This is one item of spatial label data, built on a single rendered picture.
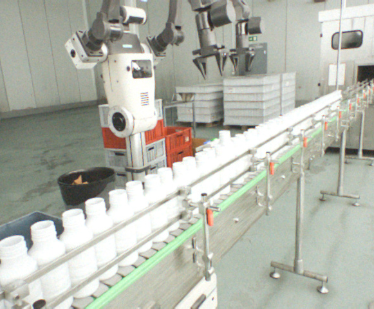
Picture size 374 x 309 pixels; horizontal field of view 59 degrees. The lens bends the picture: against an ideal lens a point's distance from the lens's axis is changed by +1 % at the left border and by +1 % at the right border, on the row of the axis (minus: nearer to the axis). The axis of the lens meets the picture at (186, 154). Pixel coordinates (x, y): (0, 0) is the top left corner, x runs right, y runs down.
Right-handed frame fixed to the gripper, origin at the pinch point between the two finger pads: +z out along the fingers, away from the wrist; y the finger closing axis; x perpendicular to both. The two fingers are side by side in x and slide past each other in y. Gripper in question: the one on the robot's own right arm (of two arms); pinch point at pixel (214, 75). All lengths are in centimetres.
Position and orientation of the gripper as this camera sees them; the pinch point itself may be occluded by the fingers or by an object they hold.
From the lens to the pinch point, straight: 113.1
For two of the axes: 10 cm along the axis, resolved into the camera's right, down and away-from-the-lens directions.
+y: 8.1, -0.7, -5.8
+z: 1.9, 9.7, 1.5
